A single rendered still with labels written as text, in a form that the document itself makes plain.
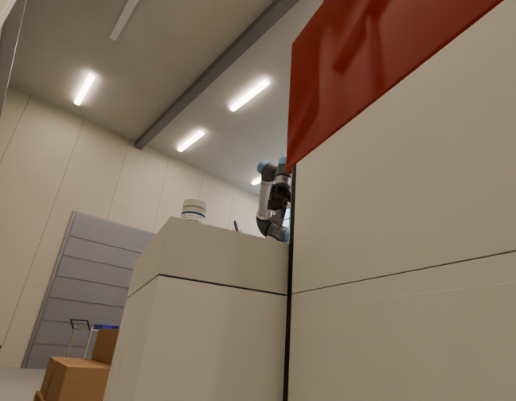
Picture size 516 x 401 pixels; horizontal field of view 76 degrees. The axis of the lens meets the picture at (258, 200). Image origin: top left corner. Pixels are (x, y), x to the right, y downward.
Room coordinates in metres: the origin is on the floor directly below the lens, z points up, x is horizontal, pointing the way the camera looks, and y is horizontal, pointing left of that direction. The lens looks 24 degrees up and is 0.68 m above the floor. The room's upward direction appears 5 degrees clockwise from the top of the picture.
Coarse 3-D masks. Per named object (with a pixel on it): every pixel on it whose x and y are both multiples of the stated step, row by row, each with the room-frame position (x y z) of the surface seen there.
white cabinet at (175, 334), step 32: (160, 288) 0.79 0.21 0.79; (192, 288) 0.82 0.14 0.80; (224, 288) 0.85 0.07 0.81; (128, 320) 1.14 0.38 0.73; (160, 320) 0.79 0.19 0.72; (192, 320) 0.82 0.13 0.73; (224, 320) 0.85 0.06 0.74; (256, 320) 0.89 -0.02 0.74; (128, 352) 0.99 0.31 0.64; (160, 352) 0.80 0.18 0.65; (192, 352) 0.83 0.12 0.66; (224, 352) 0.86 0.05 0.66; (256, 352) 0.89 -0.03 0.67; (128, 384) 0.88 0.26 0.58; (160, 384) 0.80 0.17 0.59; (192, 384) 0.83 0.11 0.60; (224, 384) 0.86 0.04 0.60; (256, 384) 0.90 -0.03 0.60
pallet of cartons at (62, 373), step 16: (112, 336) 3.49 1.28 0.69; (96, 352) 3.88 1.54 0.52; (112, 352) 3.40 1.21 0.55; (48, 368) 3.69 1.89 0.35; (64, 368) 2.92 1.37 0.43; (80, 368) 2.91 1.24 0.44; (96, 368) 2.97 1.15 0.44; (48, 384) 3.34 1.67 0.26; (64, 384) 2.86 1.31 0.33; (80, 384) 2.93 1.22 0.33; (96, 384) 2.99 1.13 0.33; (48, 400) 3.19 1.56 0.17; (64, 400) 2.88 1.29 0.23; (80, 400) 2.94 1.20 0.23; (96, 400) 3.01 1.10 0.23
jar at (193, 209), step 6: (186, 204) 0.89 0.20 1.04; (192, 204) 0.88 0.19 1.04; (198, 204) 0.89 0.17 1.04; (204, 204) 0.90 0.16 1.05; (186, 210) 0.88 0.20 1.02; (192, 210) 0.88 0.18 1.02; (198, 210) 0.89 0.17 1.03; (204, 210) 0.91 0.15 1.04; (186, 216) 0.88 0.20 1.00; (192, 216) 0.88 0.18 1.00; (198, 216) 0.89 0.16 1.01; (204, 216) 0.91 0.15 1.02; (198, 222) 0.89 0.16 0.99; (204, 222) 0.91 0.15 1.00
